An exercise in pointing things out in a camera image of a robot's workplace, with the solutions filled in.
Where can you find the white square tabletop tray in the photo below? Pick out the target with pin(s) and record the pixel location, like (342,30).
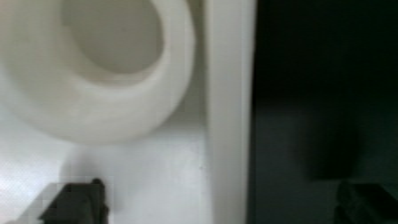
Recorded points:
(125,107)

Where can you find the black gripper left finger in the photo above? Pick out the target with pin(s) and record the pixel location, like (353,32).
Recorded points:
(79,205)

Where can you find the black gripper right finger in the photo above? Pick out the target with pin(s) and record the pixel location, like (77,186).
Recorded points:
(367,204)

